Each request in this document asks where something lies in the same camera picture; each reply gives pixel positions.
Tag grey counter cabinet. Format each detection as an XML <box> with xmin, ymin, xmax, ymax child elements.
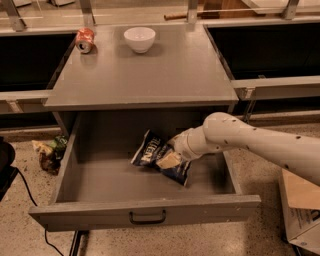
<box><xmin>43</xmin><ymin>23</ymin><xmax>240</xmax><ymax>138</ymax></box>

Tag crushed orange soda can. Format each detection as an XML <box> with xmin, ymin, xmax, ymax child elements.
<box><xmin>76</xmin><ymin>27</ymin><xmax>94</xmax><ymax>54</ymax></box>

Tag right grey side rail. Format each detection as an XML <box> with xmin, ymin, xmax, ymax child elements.
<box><xmin>231</xmin><ymin>76</ymin><xmax>320</xmax><ymax>101</ymax></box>

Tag black cable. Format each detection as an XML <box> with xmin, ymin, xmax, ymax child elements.
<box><xmin>14</xmin><ymin>166</ymin><xmax>66</xmax><ymax>256</ymax></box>

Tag blue chip bag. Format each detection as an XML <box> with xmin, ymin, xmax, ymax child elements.
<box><xmin>131</xmin><ymin>130</ymin><xmax>190</xmax><ymax>186</ymax></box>

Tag grey side rail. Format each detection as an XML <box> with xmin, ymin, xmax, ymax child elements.
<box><xmin>0</xmin><ymin>90</ymin><xmax>51</xmax><ymax>114</ymax></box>
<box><xmin>231</xmin><ymin>76</ymin><xmax>320</xmax><ymax>101</ymax></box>

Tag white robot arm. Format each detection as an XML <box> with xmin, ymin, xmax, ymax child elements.
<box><xmin>156</xmin><ymin>112</ymin><xmax>320</xmax><ymax>185</ymax></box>

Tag grey open drawer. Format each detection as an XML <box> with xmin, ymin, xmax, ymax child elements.
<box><xmin>29</xmin><ymin>110</ymin><xmax>261</xmax><ymax>231</ymax></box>

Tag cardboard box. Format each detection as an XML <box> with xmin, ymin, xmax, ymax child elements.
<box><xmin>279</xmin><ymin>170</ymin><xmax>320</xmax><ymax>255</ymax></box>

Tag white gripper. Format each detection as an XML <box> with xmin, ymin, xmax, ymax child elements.
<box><xmin>156</xmin><ymin>128</ymin><xmax>204</xmax><ymax>169</ymax></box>

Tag black drawer handle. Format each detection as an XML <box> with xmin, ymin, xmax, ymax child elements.
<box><xmin>129</xmin><ymin>210</ymin><xmax>167</xmax><ymax>225</ymax></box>

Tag black device at left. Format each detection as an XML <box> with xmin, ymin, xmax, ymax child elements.
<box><xmin>0</xmin><ymin>137</ymin><xmax>18</xmax><ymax>201</ymax></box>

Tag crumpled snack bags on floor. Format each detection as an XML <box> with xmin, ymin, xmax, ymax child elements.
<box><xmin>32</xmin><ymin>135</ymin><xmax>68</xmax><ymax>175</ymax></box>

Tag white ceramic bowl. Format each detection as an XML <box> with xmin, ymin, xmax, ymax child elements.
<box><xmin>124</xmin><ymin>27</ymin><xmax>156</xmax><ymax>53</ymax></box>

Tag left grey side rail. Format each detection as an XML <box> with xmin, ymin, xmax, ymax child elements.
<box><xmin>0</xmin><ymin>90</ymin><xmax>51</xmax><ymax>114</ymax></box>

